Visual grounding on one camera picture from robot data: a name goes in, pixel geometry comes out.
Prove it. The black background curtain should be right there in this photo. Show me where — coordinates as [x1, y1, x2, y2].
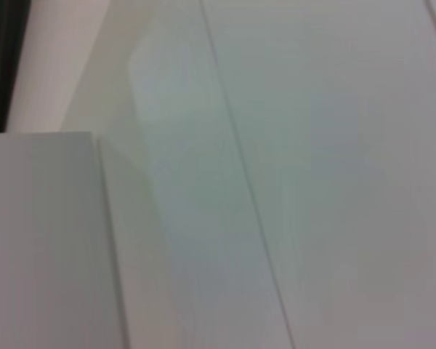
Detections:
[0, 0, 31, 134]

